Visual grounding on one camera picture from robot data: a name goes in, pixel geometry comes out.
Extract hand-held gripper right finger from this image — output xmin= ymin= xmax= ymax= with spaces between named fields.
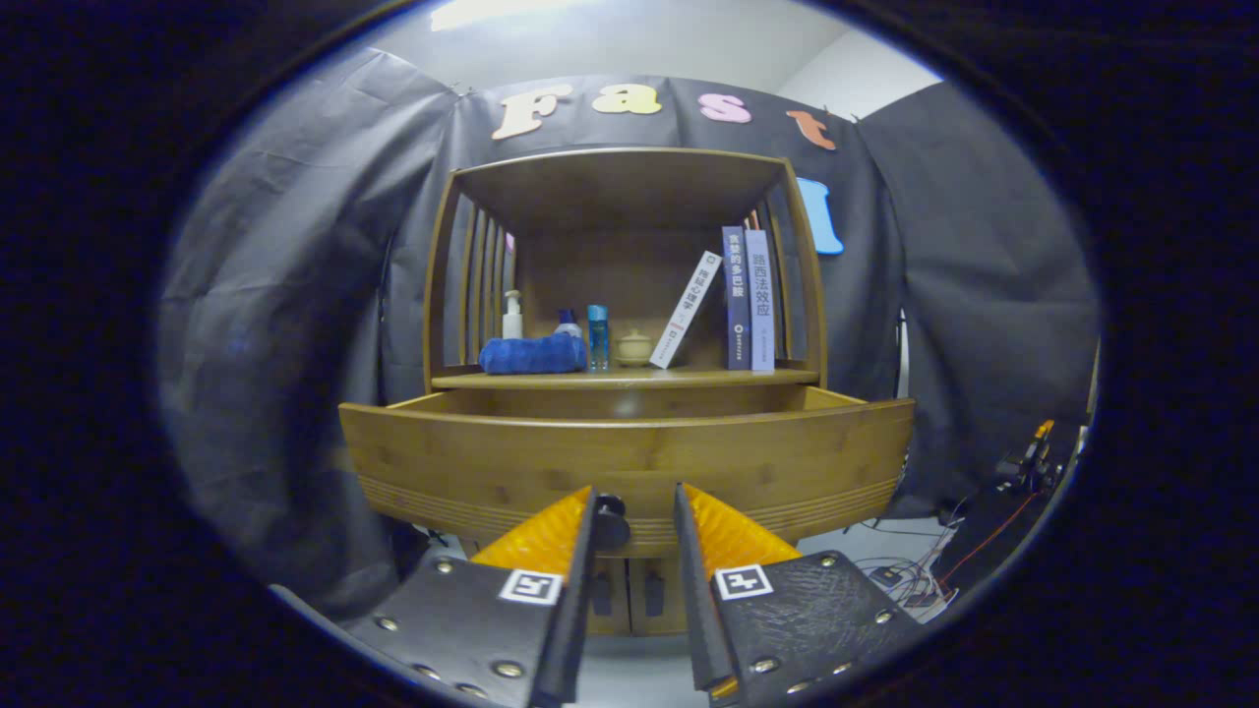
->
xmin=672 ymin=482 xmax=926 ymax=704

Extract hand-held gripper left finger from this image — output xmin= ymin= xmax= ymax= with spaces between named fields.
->
xmin=339 ymin=485 xmax=601 ymax=708

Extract wooden cabinet door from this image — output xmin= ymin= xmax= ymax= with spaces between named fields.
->
xmin=631 ymin=558 xmax=691 ymax=635
xmin=587 ymin=558 xmax=632 ymax=635

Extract wooden countertop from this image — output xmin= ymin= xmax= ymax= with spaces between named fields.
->
xmin=431 ymin=366 xmax=822 ymax=391

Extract wooden cabinet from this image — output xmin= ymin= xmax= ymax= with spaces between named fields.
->
xmin=423 ymin=147 xmax=829 ymax=635

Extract blue rolled towel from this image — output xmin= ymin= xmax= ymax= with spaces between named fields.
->
xmin=478 ymin=332 xmax=589 ymax=376

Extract white book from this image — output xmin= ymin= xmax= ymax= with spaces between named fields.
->
xmin=649 ymin=250 xmax=724 ymax=371

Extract dark blue book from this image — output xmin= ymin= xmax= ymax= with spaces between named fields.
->
xmin=721 ymin=226 xmax=752 ymax=372

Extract pale lilac book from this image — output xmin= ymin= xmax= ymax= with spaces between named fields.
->
xmin=744 ymin=229 xmax=777 ymax=373

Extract black device with orange part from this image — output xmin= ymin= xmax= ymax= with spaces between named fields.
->
xmin=989 ymin=420 xmax=1073 ymax=502

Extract tangled floor cables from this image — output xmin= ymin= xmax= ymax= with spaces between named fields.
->
xmin=856 ymin=492 xmax=1044 ymax=611

